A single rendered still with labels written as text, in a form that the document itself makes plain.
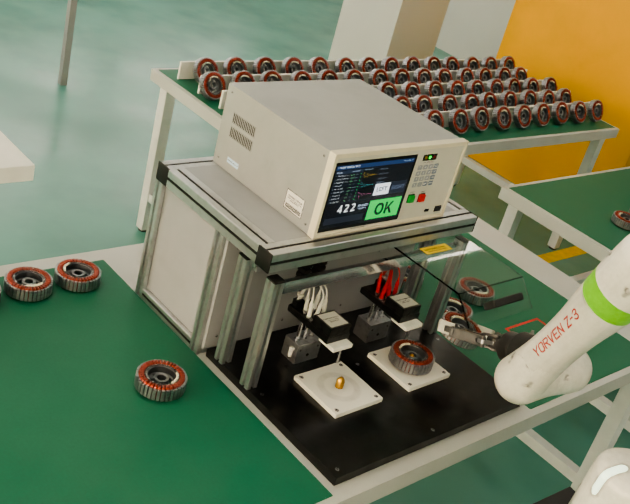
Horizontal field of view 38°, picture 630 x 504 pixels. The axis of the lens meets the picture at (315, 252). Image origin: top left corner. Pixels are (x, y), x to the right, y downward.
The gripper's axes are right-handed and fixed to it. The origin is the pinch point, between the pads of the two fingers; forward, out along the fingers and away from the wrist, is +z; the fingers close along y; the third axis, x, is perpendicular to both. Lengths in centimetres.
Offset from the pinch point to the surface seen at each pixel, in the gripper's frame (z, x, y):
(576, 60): 226, 134, 246
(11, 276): 49, -10, -97
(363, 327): 16.9, -5.7, -17.1
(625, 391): 14, -14, 84
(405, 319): 5.4, -0.4, -13.7
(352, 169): -6, 32, -46
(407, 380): -0.1, -14.2, -13.3
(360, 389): -1.0, -17.2, -27.2
